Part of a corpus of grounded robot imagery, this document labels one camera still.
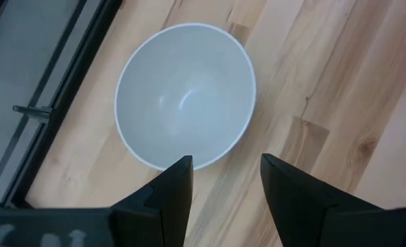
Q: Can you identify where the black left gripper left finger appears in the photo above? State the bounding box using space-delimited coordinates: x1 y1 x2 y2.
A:
0 155 194 247

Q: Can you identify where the large grey bowl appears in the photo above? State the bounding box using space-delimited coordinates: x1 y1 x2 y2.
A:
114 22 257 172

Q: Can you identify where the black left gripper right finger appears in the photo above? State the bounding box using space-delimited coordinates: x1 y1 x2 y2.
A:
260 153 406 247

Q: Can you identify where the metal clamp handle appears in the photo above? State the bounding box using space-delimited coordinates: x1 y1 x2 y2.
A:
12 105 53 124

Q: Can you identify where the black table edge frame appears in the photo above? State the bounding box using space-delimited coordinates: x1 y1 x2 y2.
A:
0 0 123 209

